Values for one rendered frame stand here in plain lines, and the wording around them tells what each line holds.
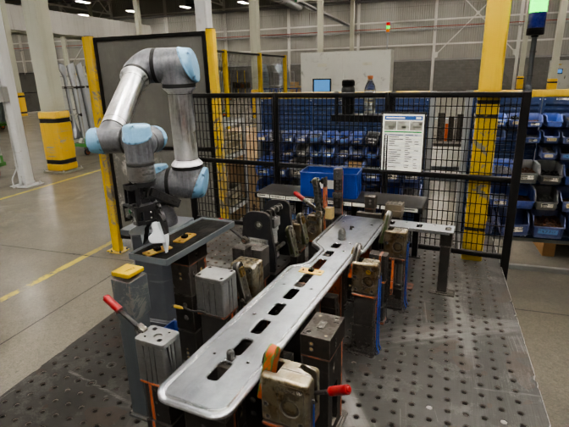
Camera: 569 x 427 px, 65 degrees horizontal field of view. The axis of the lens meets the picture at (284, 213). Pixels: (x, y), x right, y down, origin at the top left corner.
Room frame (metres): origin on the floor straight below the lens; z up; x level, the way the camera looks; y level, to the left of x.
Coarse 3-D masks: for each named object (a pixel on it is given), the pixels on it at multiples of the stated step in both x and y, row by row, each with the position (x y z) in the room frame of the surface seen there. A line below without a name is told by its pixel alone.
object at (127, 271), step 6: (126, 264) 1.13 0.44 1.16; (132, 264) 1.13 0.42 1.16; (114, 270) 1.10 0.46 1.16; (120, 270) 1.10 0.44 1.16; (126, 270) 1.09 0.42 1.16; (132, 270) 1.09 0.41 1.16; (138, 270) 1.10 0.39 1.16; (120, 276) 1.08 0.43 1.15; (126, 276) 1.07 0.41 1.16; (132, 276) 1.08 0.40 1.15
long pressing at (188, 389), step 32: (352, 224) 1.90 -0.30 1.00; (320, 256) 1.54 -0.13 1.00; (288, 288) 1.28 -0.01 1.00; (320, 288) 1.28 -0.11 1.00; (256, 320) 1.09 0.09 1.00; (288, 320) 1.09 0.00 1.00; (224, 352) 0.95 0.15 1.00; (256, 352) 0.94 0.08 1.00; (192, 384) 0.83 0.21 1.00; (224, 384) 0.83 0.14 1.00; (256, 384) 0.84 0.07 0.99; (224, 416) 0.74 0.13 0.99
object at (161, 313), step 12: (168, 228) 1.61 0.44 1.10; (132, 240) 1.61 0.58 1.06; (144, 264) 1.59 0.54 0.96; (156, 264) 1.58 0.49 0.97; (156, 276) 1.58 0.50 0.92; (168, 276) 1.58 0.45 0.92; (156, 288) 1.58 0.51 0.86; (168, 288) 1.57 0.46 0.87; (156, 300) 1.58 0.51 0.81; (168, 300) 1.57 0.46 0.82; (156, 312) 1.58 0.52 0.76; (168, 312) 1.57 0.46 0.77; (156, 324) 1.57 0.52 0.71
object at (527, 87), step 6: (528, 30) 2.05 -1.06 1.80; (534, 30) 2.03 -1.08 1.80; (540, 30) 2.03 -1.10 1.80; (534, 36) 2.05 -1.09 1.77; (534, 42) 2.05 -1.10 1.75; (534, 48) 2.05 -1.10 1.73; (534, 54) 2.05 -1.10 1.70; (528, 60) 2.07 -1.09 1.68; (528, 66) 2.06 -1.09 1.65; (528, 72) 2.06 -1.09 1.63; (528, 78) 2.05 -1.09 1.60; (528, 84) 2.05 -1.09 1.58; (522, 90) 2.06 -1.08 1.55; (528, 90) 2.05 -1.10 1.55
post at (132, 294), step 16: (144, 272) 1.12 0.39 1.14; (112, 288) 1.09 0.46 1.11; (128, 288) 1.06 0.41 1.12; (144, 288) 1.10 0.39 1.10; (128, 304) 1.06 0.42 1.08; (144, 304) 1.10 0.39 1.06; (144, 320) 1.10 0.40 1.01; (128, 336) 1.08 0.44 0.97; (128, 352) 1.08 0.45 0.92; (128, 368) 1.09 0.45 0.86; (144, 384) 1.07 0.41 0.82; (144, 400) 1.07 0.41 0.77; (144, 416) 1.07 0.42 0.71
